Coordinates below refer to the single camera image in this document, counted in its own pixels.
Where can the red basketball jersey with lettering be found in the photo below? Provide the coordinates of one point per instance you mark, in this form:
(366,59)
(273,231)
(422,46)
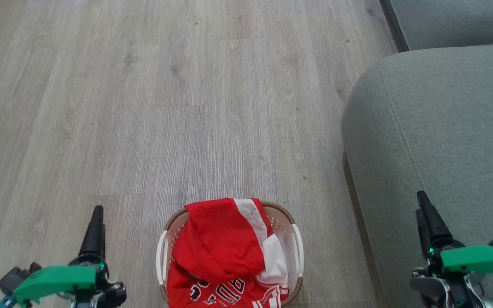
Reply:
(186,293)

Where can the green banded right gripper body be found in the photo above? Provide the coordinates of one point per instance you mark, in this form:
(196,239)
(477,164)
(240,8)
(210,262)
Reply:
(477,259)

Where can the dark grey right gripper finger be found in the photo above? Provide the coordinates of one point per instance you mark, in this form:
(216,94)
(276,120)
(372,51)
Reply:
(423,237)
(435,222)

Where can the white plastic laundry basket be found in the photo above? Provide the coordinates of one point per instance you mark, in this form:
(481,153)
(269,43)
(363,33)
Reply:
(284,229)

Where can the grey and yellow sofa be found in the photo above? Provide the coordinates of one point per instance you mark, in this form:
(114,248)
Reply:
(443,128)

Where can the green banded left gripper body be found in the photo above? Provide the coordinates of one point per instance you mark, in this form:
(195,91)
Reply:
(58,280)

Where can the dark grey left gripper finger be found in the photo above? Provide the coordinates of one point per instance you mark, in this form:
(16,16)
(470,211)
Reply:
(93,235)

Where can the red shorts with white stripes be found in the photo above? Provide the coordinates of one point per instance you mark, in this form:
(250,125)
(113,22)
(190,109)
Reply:
(216,239)

